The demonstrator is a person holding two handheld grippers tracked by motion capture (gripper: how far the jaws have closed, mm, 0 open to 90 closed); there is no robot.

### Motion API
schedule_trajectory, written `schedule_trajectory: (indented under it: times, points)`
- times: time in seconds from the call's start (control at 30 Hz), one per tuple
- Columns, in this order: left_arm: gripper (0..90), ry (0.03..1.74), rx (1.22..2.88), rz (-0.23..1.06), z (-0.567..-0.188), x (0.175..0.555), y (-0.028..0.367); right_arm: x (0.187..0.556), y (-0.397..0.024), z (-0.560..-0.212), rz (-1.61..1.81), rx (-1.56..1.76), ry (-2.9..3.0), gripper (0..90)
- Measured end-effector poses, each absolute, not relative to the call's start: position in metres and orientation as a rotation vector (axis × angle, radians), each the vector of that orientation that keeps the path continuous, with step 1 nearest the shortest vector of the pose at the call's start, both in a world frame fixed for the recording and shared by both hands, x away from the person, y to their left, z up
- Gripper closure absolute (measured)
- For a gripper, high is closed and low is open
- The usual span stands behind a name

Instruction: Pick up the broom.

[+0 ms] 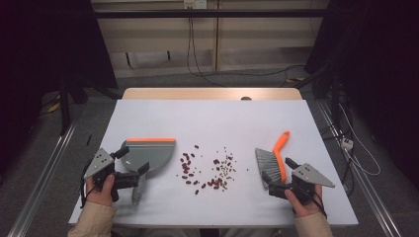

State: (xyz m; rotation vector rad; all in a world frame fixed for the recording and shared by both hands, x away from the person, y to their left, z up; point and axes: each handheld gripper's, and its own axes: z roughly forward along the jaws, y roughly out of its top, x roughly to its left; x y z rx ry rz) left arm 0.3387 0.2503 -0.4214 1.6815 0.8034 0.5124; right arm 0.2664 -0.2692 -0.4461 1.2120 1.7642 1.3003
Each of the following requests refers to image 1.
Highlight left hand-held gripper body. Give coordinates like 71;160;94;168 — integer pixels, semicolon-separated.
82;147;141;202

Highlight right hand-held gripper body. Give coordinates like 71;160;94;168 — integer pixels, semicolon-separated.
268;163;336;205

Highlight grey dustpan with orange edge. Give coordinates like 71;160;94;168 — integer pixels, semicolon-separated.
120;137;177;206

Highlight orange-handled grey brush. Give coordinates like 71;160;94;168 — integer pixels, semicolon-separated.
255;130;292;191

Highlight small green beans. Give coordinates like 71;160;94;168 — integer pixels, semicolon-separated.
194;146;250;192

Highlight red beans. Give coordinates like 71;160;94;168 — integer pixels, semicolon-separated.
179;143;235;196

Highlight person's left hand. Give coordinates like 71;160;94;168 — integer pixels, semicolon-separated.
84;174;117;208

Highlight person's right hand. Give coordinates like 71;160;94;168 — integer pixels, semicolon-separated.
285;184;324;219

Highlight white power strip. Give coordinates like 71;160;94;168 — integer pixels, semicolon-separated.
340;137;355;152

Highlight black metal stand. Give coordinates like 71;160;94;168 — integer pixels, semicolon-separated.
58;74;73;136

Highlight white board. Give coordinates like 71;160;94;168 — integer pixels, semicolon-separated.
68;99;360;228

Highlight wooden table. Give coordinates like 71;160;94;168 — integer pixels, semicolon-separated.
122;87;303;102

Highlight black horizontal bar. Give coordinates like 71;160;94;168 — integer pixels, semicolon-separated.
93;9;330;19

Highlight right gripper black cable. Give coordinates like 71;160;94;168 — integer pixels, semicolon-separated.
310;192;329;220

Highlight metal floor rail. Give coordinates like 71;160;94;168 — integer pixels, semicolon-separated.
316;100;403;237
6;121;81;237

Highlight white cable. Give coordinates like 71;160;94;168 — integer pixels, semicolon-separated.
338;103;382;177

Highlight black hanging cable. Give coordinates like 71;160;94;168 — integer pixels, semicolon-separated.
186;8;226;88
191;8;305;78

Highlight wooden vertical wall strip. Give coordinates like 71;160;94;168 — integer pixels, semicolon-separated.
212;0;220;72

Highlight white wall outlet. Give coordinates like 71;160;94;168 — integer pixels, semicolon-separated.
183;0;208;10

